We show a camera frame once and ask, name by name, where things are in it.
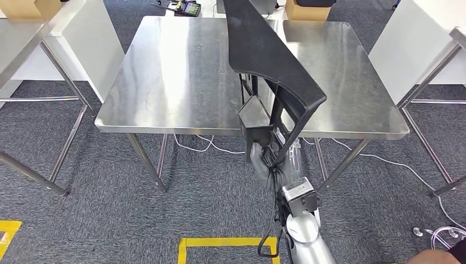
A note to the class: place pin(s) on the white table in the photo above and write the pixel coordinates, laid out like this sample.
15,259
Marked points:
209,11

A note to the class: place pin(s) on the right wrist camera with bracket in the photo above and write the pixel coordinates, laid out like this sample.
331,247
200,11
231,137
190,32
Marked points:
298,198

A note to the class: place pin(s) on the black carry case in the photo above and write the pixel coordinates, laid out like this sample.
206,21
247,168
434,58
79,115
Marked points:
313,3

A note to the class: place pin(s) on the black plastic panel part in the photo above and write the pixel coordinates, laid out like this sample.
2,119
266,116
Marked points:
262,47

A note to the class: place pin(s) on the white desk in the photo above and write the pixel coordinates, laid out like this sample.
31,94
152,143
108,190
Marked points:
98,43
407,43

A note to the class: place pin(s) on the stainless steel table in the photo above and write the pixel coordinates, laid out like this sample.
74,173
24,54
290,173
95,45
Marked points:
18,43
426,144

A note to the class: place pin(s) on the person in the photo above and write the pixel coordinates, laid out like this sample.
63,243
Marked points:
437,258

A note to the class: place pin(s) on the yellow floor tape square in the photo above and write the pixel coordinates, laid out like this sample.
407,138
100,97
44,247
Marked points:
9,227

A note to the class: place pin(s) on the black remote controller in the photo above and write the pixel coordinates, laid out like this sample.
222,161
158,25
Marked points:
191,8

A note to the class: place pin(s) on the grey laptop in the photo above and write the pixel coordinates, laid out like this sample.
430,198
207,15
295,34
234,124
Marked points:
265,5

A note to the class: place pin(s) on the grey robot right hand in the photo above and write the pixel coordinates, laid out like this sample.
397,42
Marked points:
260,164

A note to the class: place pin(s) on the cardboard box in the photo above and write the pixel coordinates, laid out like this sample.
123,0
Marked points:
22,9
305,14

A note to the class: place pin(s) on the stainless steel workbench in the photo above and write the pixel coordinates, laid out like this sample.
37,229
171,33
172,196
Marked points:
164,80

